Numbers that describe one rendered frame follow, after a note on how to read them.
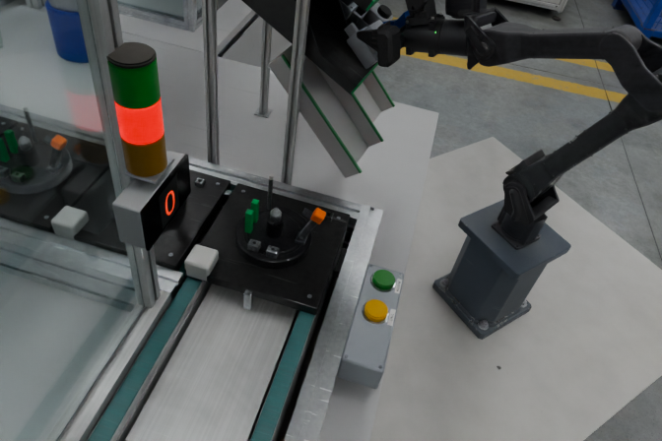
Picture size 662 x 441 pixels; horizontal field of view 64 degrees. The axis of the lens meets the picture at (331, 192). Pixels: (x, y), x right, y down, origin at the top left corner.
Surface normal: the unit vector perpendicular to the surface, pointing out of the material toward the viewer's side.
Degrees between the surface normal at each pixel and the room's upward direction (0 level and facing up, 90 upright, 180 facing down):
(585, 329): 0
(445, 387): 0
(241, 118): 0
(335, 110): 45
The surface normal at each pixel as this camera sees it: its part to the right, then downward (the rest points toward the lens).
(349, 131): 0.73, -0.25
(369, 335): 0.13, -0.73
